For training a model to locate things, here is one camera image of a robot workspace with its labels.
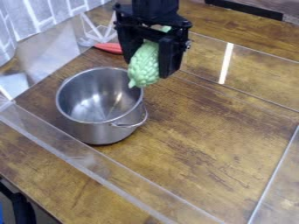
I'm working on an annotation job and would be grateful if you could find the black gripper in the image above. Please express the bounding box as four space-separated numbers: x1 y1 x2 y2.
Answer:
113 0 192 79

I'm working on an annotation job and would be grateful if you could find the green bumpy bitter gourd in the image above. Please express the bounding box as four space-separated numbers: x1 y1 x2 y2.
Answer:
125 24 173 89

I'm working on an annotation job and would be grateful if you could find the silver metal pot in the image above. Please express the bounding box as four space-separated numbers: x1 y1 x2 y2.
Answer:
55 66 148 145

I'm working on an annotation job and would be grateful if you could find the black bar on table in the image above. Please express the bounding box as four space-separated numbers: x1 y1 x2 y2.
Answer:
204 0 284 21

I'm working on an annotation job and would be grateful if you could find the clear acrylic triangular bracket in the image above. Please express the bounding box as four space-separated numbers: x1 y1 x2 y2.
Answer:
79 13 117 47

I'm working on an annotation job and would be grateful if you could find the clear acrylic enclosure wall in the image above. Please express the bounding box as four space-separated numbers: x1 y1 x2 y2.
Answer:
0 8 299 224

